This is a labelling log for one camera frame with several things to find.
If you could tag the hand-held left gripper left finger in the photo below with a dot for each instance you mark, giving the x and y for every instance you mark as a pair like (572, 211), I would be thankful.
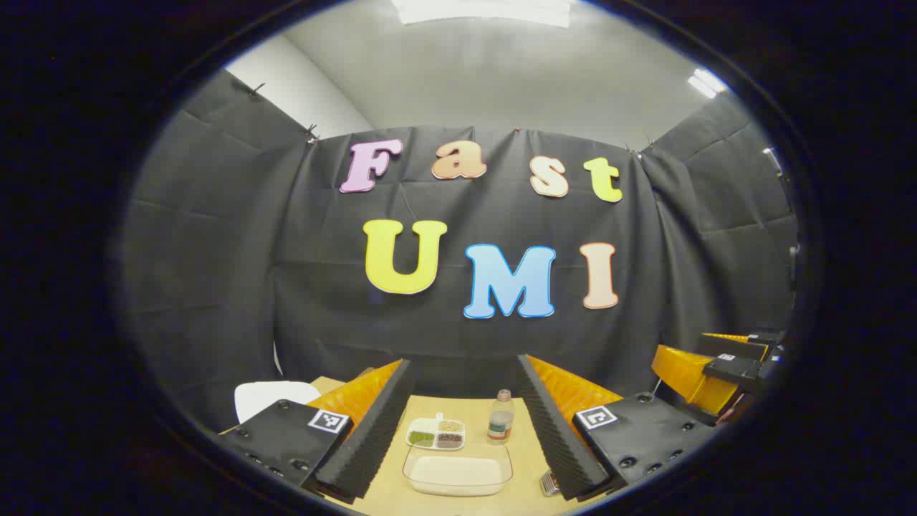
(372, 437)

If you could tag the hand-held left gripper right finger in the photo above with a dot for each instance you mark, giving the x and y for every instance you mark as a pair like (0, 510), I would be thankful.
(555, 437)

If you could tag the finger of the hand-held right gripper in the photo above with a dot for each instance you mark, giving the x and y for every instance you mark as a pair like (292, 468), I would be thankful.
(731, 367)
(738, 346)

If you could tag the clear rice container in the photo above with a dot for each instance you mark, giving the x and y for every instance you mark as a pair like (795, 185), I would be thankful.
(455, 473)

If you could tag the white rice cooker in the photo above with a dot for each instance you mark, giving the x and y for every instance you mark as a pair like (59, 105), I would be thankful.
(272, 395)

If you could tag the clear plastic bottle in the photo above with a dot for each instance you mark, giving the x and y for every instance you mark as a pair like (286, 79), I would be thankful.
(501, 423)

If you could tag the white divided bean dish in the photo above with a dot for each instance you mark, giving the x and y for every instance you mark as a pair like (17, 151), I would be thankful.
(435, 432)

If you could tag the black backdrop cloth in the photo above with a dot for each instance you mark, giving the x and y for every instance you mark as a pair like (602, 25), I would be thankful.
(286, 251)

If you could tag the ceiling light panel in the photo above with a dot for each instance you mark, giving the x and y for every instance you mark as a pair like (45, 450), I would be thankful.
(707, 82)
(480, 11)

